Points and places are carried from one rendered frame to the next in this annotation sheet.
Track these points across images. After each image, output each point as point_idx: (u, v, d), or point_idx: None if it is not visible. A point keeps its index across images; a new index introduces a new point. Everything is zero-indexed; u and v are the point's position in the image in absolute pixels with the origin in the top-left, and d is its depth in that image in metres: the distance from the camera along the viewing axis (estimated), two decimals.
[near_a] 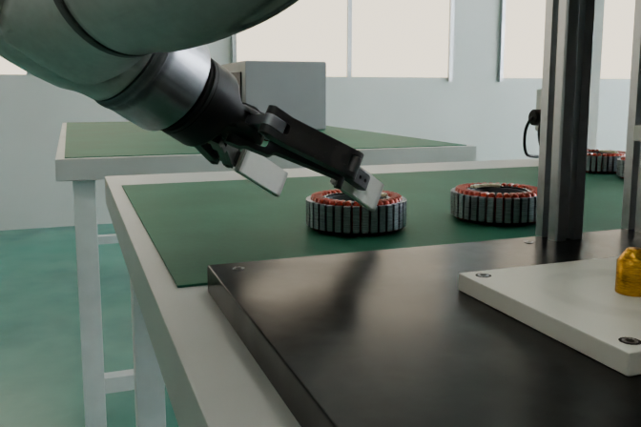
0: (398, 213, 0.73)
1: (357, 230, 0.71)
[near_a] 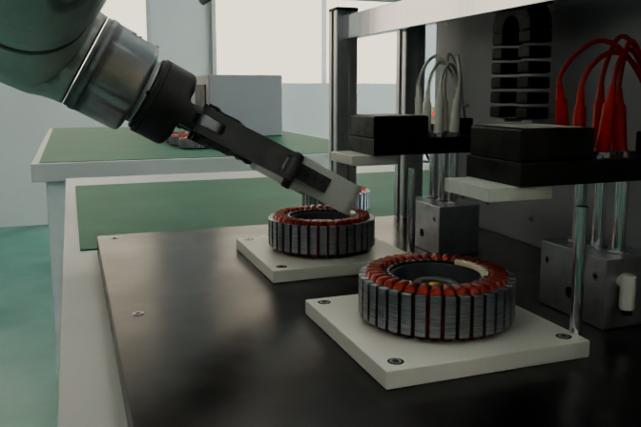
0: (344, 235, 0.67)
1: (296, 250, 0.67)
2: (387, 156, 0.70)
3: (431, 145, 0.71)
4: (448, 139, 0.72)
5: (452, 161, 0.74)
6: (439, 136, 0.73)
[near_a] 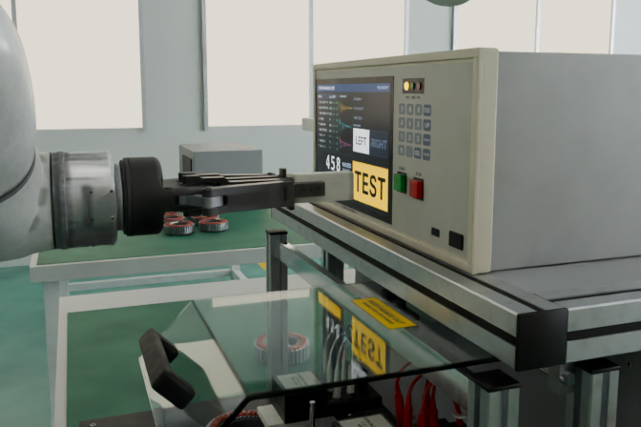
0: None
1: None
2: (296, 421, 0.94)
3: (330, 410, 0.95)
4: (343, 404, 0.96)
5: None
6: (337, 400, 0.96)
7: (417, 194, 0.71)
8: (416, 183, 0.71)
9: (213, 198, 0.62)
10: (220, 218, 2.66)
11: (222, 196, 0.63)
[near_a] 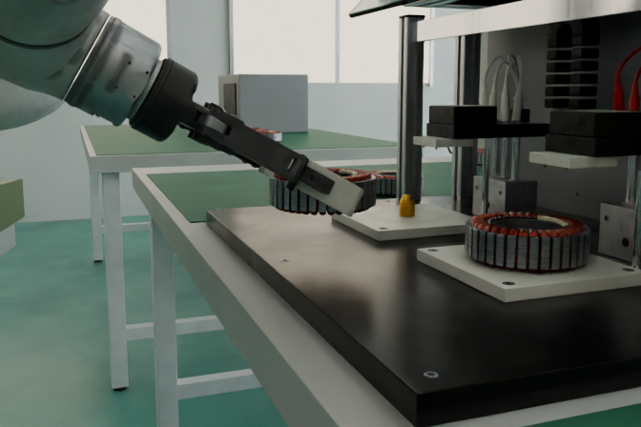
0: None
1: (295, 207, 0.67)
2: (464, 140, 0.85)
3: (499, 131, 0.86)
4: (513, 126, 0.87)
5: (515, 144, 0.88)
6: (505, 123, 0.87)
7: None
8: None
9: (214, 118, 0.60)
10: (274, 131, 2.57)
11: (226, 125, 0.60)
